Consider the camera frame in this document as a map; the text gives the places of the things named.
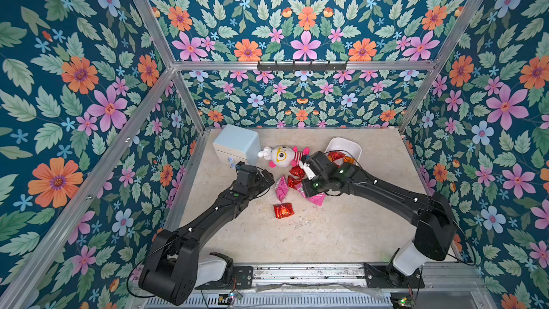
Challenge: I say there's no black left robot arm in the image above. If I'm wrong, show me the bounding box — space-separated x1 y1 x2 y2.
138 162 275 306

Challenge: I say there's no pink tea bag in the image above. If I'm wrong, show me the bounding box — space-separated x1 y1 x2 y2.
300 189 326 207
275 176 289 203

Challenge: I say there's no small white plush bunny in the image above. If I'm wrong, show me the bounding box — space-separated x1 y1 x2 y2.
257 147 272 160

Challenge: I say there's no red tea bag top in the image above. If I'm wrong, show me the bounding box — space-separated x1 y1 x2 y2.
287 175 303 190
290 165 305 179

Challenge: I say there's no orange tea bag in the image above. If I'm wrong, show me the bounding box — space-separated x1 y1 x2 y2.
343 156 355 165

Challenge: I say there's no red tea bag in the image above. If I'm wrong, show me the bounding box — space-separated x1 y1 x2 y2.
290 165 305 179
274 203 295 219
327 151 346 162
287 175 303 190

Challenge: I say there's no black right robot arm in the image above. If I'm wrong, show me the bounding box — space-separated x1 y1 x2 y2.
300 152 458 276

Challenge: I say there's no white plastic storage box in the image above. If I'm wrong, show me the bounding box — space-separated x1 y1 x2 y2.
325 137 363 166

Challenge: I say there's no black hook rail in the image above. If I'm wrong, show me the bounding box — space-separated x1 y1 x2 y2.
257 61 347 72

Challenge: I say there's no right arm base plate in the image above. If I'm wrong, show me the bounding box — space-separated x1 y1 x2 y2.
363 263 425 289

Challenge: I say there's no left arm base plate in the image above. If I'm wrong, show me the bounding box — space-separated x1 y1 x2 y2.
195 253 254 290

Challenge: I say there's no white pink plush doll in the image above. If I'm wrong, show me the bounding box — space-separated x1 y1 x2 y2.
267 146 310 168

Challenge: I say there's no light blue mini cabinet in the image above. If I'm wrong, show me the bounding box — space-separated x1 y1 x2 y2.
212 124 262 166

